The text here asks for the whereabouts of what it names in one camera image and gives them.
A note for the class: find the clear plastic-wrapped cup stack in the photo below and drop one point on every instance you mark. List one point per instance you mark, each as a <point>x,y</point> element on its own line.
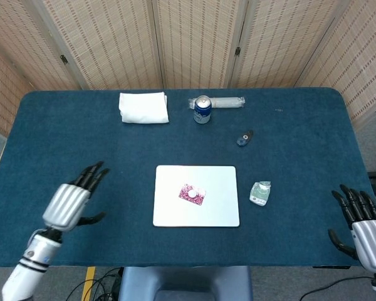
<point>228,102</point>

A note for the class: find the white folded towel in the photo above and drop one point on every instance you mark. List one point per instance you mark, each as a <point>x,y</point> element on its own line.
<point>144,108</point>

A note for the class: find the blue table cloth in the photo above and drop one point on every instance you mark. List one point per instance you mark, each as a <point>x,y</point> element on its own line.
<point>81,141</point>

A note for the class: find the green and white wipes pack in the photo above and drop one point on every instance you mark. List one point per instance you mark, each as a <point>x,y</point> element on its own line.
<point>260,194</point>

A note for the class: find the small white round cap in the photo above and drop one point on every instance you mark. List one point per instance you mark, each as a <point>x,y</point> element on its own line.
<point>192,194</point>

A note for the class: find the silver and black left robot hand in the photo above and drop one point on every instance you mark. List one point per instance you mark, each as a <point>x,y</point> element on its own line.
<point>65,207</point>

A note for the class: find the white square board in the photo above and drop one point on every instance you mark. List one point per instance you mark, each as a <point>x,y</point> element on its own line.
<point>219,213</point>

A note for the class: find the blue and white drink can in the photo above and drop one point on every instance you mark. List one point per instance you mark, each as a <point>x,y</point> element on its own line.
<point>202,113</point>

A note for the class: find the pink white patterned rectangular pad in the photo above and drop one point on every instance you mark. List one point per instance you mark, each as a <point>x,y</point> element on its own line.
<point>201,199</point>

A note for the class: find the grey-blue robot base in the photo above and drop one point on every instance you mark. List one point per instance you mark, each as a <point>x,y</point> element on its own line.
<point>206,282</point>

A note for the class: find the dark metal screen hinge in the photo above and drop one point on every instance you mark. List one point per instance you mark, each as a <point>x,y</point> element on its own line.
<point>63,58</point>
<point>237,51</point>

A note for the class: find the woven bamboo folding screen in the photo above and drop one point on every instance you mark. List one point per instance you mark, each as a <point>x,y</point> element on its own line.
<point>194,40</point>

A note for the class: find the dark blue correction tape dispenser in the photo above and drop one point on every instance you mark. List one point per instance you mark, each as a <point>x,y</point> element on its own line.
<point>244,138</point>

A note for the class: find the silver and black right robot hand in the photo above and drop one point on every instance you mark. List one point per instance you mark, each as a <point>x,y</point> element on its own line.
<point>373,241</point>

